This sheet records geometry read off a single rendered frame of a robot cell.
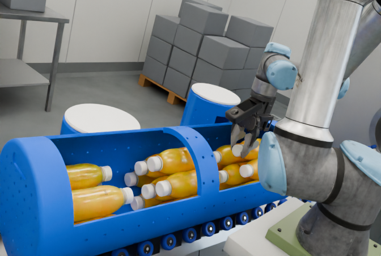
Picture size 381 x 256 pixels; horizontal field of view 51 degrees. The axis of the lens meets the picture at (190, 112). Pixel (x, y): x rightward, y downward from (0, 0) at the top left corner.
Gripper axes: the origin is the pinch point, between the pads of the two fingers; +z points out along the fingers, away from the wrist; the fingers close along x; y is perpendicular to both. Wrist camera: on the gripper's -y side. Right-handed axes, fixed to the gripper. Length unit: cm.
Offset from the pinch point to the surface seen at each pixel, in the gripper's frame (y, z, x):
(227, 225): -6.9, 18.7, -11.3
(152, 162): -33.4, -0.2, -0.4
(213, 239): -11.7, 22.4, -11.6
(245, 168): -0.2, 3.1, -5.7
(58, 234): -64, 3, -14
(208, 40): 213, 23, 244
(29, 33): 59, 66, 349
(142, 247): -38.2, 18.0, -10.7
